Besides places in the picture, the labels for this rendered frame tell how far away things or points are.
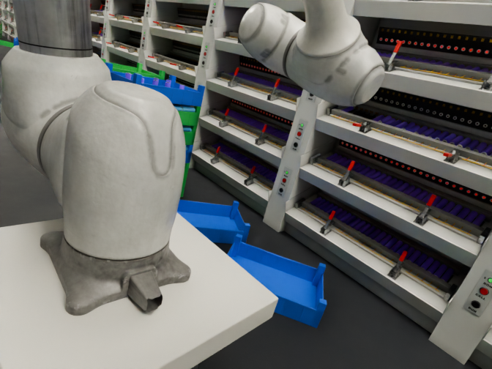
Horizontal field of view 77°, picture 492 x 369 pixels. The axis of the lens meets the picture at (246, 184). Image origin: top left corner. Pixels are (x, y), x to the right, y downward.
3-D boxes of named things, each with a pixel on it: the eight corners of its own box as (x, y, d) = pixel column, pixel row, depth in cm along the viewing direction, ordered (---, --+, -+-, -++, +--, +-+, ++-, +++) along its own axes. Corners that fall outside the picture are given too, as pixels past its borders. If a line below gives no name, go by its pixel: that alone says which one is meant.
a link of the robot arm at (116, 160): (94, 277, 38) (113, 97, 30) (35, 211, 47) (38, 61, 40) (192, 241, 51) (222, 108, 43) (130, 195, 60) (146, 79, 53)
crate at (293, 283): (211, 288, 86) (218, 265, 83) (231, 253, 105) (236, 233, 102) (316, 329, 82) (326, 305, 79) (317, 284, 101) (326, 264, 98)
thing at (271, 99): (295, 122, 121) (298, 86, 113) (206, 88, 159) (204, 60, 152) (327, 109, 131) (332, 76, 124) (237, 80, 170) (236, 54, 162)
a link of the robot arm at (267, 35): (266, 68, 74) (305, 90, 67) (220, 39, 62) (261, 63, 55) (291, 23, 70) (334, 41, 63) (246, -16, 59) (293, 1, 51)
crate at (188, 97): (133, 99, 100) (137, 74, 97) (102, 85, 111) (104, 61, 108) (201, 106, 123) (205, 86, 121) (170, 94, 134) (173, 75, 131)
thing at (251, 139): (281, 168, 127) (282, 137, 119) (199, 125, 166) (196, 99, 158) (312, 152, 138) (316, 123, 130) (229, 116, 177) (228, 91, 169)
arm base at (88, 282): (79, 343, 36) (82, 305, 34) (37, 240, 50) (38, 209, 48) (206, 294, 48) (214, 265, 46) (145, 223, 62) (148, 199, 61)
